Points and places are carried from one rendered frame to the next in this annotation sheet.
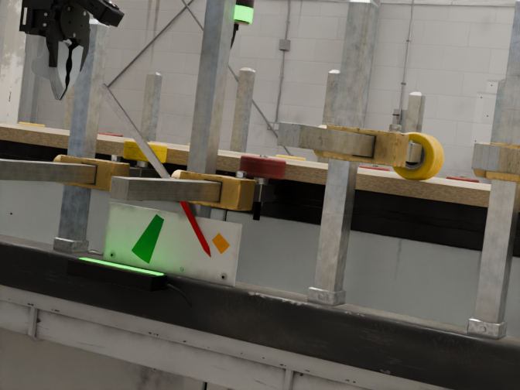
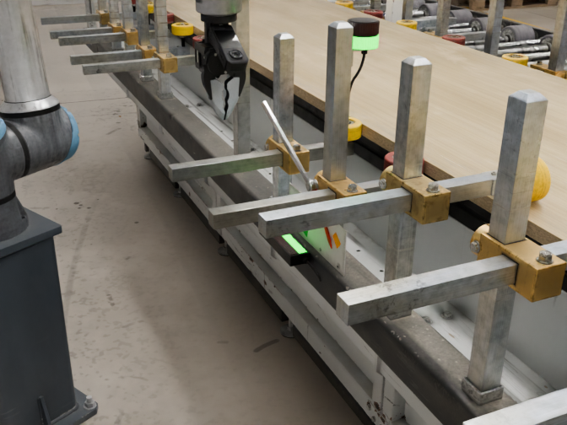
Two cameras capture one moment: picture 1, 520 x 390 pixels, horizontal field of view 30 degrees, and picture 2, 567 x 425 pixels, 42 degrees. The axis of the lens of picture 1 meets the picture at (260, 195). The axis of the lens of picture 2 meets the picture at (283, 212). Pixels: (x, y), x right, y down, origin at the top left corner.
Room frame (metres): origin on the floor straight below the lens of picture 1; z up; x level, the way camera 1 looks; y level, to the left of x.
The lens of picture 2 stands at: (0.46, -0.65, 1.43)
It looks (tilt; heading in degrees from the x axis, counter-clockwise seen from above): 25 degrees down; 38
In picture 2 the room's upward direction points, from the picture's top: 1 degrees clockwise
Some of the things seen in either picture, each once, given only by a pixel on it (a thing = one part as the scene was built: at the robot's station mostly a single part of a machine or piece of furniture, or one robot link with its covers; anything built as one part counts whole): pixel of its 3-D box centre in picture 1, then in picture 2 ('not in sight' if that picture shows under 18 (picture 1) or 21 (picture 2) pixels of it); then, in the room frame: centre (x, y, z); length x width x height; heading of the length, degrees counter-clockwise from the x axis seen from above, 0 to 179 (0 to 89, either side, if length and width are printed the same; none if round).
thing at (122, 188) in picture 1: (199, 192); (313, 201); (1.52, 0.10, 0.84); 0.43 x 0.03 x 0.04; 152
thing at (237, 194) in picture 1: (211, 189); (340, 192); (1.59, 0.08, 0.85); 0.13 x 0.06 x 0.05; 62
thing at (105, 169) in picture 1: (89, 172); (286, 153); (1.70, 0.30, 0.84); 0.13 x 0.06 x 0.05; 62
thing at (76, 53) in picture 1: (59, 70); (227, 94); (1.55, 0.34, 1.01); 0.06 x 0.03 x 0.09; 64
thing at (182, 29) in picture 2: not in sight; (182, 39); (2.40, 1.33, 0.85); 0.08 x 0.08 x 0.11
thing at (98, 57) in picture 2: not in sight; (131, 55); (2.22, 1.42, 0.81); 0.43 x 0.03 x 0.04; 152
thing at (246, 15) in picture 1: (234, 14); (362, 40); (1.64, 0.08, 1.14); 0.06 x 0.06 x 0.02
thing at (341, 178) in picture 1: (344, 156); (404, 198); (1.48, -0.12, 0.93); 0.03 x 0.03 x 0.48; 62
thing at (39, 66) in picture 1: (46, 68); (213, 96); (1.52, 0.35, 1.01); 0.06 x 0.03 x 0.09; 64
